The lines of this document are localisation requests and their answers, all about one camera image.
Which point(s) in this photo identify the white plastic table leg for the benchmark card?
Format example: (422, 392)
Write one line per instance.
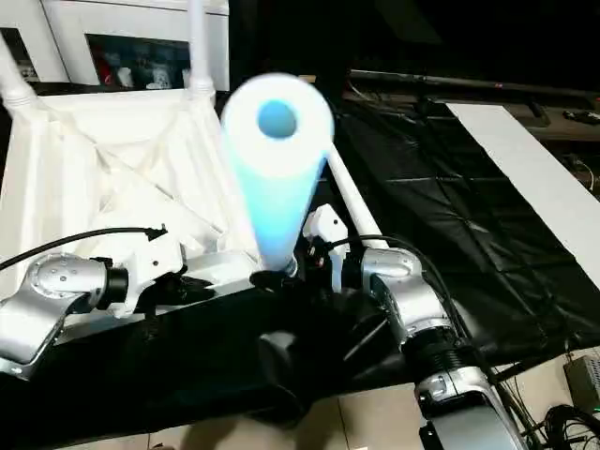
(14, 79)
(199, 47)
(276, 187)
(351, 187)

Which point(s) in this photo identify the white plastic table top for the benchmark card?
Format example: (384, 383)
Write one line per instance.
(117, 154)

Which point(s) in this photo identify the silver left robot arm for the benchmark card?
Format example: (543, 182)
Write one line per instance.
(51, 290)

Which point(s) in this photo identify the black work mat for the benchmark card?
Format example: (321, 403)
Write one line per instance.
(469, 225)

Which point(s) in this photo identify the black case with yellow label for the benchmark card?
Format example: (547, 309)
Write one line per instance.
(290, 37)

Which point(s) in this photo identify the white flat board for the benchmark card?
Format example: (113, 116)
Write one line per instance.
(529, 178)

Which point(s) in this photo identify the black metal table strut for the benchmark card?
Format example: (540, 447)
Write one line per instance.
(529, 364)

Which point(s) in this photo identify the black metal rod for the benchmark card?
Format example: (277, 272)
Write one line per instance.
(469, 83)

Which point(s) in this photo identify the white cabinet with glass doors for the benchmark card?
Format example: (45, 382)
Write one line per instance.
(140, 19)

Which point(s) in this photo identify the grey power box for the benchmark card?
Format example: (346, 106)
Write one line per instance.
(583, 382)

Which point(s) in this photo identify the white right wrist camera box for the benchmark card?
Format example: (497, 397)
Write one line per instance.
(325, 225)

